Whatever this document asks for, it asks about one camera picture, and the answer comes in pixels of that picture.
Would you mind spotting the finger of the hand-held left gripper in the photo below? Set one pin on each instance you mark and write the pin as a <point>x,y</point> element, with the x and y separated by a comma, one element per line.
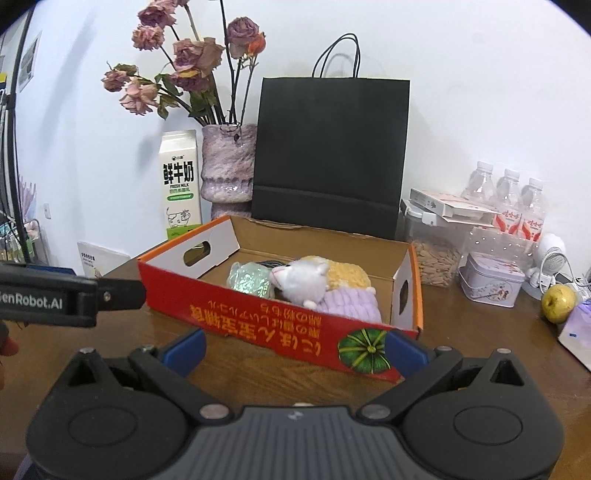
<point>122,294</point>
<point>60,269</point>

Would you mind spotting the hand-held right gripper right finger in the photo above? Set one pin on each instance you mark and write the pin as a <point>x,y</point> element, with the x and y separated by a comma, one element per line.
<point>406,348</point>

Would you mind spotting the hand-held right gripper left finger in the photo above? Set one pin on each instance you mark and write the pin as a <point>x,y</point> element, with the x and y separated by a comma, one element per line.
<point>189,346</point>

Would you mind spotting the purple plush cloth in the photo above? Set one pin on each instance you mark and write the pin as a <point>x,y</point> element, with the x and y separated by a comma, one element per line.
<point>351,304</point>

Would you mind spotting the iridescent plastic bag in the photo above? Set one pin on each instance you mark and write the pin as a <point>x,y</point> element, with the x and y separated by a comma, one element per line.
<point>249,279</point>

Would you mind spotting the red cardboard box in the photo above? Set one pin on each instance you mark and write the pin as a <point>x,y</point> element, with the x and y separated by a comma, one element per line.
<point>277,318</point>

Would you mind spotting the white yellow plush alpaca toy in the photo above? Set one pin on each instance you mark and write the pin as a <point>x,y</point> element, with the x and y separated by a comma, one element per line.
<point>300,279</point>

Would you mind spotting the person's left hand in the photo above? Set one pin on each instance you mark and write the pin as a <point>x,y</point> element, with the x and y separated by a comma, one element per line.
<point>8,347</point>

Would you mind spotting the white board with sticker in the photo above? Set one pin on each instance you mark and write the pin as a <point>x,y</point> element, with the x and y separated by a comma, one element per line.
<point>99,258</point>

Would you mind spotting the cluttered shelf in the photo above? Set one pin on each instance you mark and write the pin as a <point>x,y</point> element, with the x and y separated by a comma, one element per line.
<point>27,230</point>

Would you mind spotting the clear seed container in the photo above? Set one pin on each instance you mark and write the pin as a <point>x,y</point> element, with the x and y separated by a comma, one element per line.
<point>434,263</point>

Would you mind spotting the pale tin box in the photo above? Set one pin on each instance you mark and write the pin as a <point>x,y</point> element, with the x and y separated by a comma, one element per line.
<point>489,281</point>

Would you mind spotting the white green milk carton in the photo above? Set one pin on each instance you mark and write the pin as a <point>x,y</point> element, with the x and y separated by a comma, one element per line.
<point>180,184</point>

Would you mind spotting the white flat carton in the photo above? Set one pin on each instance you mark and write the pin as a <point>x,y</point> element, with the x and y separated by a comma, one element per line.
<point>443,203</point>

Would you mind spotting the yellow green apple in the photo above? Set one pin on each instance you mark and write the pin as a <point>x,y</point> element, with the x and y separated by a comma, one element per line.
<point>558,302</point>

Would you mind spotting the mottled purple vase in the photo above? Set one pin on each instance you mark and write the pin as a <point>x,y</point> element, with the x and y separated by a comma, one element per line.
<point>228,166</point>

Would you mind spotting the small white fan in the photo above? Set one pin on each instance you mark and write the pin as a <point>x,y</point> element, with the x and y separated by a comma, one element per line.
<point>551,258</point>

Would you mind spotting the purple tissue pack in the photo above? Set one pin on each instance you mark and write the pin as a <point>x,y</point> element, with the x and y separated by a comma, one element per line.
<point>579,327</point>

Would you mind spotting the black light stand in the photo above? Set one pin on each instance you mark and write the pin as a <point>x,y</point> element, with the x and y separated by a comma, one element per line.
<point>14,99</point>

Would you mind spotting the clear water bottle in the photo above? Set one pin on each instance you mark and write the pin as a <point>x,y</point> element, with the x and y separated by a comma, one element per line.
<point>508,189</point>
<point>533,203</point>
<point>481,182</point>

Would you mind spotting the black paper bag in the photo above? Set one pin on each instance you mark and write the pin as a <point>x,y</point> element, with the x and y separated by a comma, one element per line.
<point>328,152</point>

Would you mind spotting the dried pink roses bouquet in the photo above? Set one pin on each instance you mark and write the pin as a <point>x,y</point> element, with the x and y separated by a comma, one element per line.
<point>194,53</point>

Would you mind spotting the wall picture frame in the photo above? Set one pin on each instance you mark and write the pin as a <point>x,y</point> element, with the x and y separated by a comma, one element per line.
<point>31,57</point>

